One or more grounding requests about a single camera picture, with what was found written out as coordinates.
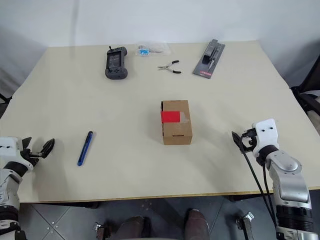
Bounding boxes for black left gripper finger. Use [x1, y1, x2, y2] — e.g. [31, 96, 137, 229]
[36, 137, 56, 159]
[22, 136, 33, 151]

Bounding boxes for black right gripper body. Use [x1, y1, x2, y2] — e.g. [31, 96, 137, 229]
[239, 127, 259, 154]

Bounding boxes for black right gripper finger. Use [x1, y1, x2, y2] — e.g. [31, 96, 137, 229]
[231, 130, 243, 151]

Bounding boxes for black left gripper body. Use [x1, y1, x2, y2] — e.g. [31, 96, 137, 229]
[21, 147, 43, 166]

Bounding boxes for brown cardboard box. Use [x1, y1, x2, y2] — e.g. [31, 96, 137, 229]
[159, 99, 194, 146]

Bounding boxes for grey packaged tool card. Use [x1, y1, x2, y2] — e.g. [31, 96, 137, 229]
[192, 38, 226, 80]

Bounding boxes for black stand leg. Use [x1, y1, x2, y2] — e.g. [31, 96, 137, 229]
[0, 86, 14, 106]

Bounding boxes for red tape strip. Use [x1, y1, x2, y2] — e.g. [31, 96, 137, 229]
[160, 110, 182, 124]

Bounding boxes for black chair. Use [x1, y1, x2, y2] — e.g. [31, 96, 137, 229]
[289, 53, 320, 119]

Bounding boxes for dark rounded shape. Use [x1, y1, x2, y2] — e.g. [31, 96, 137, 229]
[184, 208, 211, 240]
[116, 215, 151, 240]

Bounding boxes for dark grey handheld controller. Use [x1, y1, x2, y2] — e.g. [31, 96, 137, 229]
[104, 45, 129, 81]

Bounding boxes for clear plastic bag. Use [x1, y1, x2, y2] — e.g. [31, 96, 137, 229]
[135, 41, 172, 57]

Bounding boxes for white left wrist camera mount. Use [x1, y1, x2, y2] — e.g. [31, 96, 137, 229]
[0, 136, 35, 174]

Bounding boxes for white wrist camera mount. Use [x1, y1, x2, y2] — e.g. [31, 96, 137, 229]
[0, 136, 35, 174]
[250, 118, 281, 158]

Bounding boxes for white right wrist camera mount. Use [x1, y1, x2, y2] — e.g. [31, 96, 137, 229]
[250, 118, 281, 158]

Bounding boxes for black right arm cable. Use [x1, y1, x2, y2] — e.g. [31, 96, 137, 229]
[238, 133, 278, 227]
[261, 159, 274, 201]

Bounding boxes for black metal bracket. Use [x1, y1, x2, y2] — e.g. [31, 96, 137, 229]
[93, 220, 111, 240]
[235, 211, 256, 240]

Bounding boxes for black handled pliers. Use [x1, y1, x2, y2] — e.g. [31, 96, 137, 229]
[157, 59, 182, 75]

